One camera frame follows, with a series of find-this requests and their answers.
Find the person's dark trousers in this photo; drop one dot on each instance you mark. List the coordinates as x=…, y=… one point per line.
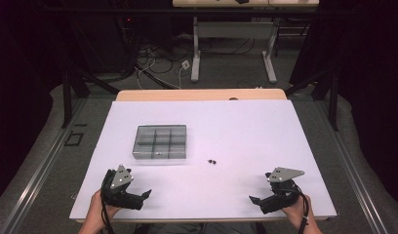
x=200, y=228

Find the person's left hand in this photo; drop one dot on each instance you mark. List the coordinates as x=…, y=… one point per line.
x=97, y=209

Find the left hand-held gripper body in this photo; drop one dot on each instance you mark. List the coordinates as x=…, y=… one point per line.
x=122, y=177

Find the aluminium floor rail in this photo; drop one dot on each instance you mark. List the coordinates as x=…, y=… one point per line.
x=353, y=165
x=41, y=165

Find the black metal stand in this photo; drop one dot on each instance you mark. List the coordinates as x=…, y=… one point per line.
x=67, y=100
x=333, y=107

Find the person's right hand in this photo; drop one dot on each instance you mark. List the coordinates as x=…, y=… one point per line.
x=296, y=211

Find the clear plastic compartment box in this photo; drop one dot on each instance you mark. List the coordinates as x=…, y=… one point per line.
x=161, y=143

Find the white power adapter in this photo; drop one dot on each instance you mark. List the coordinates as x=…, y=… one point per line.
x=185, y=64

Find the dark cabinet with red light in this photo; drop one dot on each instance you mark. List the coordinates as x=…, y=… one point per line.
x=127, y=39

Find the white-framed background desk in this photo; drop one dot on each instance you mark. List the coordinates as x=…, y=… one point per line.
x=232, y=30

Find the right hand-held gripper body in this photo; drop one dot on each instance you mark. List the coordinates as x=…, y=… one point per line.
x=283, y=195

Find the white table cover board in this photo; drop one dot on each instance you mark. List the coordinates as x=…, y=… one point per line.
x=239, y=130

